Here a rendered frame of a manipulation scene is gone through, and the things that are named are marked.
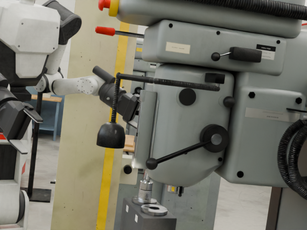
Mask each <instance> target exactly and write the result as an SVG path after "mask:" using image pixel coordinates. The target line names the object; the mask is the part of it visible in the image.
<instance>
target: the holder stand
mask: <svg viewBox="0 0 307 230"><path fill-rule="evenodd" d="M176 221H177V218H176V217H175V216H173V215H172V214H171V213H170V212H169V211H168V210H167V208H165V207H163V206H162V205H161V204H159V203H158V202H157V200H156V199H154V198H151V201H141V200H139V199H138V196H133V197H132V198H124V199H123V205H122V215H121V223H120V230H175V228H176Z"/></svg>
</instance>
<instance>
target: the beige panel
mask: <svg viewBox="0 0 307 230"><path fill-rule="evenodd" d="M98 2H99V0H75V8H74V14H76V15H79V16H80V17H81V19H82V25H81V28H80V30H79V31H78V32H77V33H76V34H75V35H74V36H73V37H71V45H70V53H69V65H68V74H67V78H80V77H87V76H94V75H95V74H94V73H93V72H92V70H93V68H94V67H95V66H99V67H100V68H102V69H103V70H105V71H107V72H108V73H109V74H111V75H112V76H114V77H115V78H116V74H117V73H118V72H120V73H122V74H130V75H132V73H133V65H134V58H135V50H136V42H137V37H128V36H121V35H114V36H109V35H103V34H99V33H96V32H95V28H96V27H97V26H102V27H111V28H114V29H115V30H117V31H125V32H132V33H138V25H134V24H128V23H125V22H121V21H119V20H118V19H117V18H116V17H112V16H109V15H108V10H109V9H108V8H103V11H100V10H99V8H98ZM120 82H121V83H120V87H121V88H123V89H124V90H126V92H127V93H130V91H131V83H132V81H131V80H125V79H121V81H120ZM111 116H112V108H111V107H108V106H107V104H105V103H104V102H102V101H101V100H100V96H93V95H92V94H90V95H87V94H85V93H81V94H68V95H65V99H64V111H63V119H62V128H61V137H60V145H59V153H58V165H57V174H56V182H55V191H54V199H53V211H52V219H51V228H50V230H113V229H114V221H115V214H116V203H117V196H118V188H119V180H120V173H121V165H122V155H123V148H121V149H114V148H106V147H101V146H98V145H96V141H97V134H98V132H99V129H100V127H101V125H103V124H104V123H107V122H110V121H111Z"/></svg>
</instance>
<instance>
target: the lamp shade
mask: <svg viewBox="0 0 307 230"><path fill-rule="evenodd" d="M125 139H126V136H125V131H124V128H123V127H122V126H121V125H120V124H119V123H116V122H107V123H104V124H103V125H101V127H100V129H99V132H98V134H97V141H96V145H98V146H101V147H106V148H114V149H121V148H124V146H125Z"/></svg>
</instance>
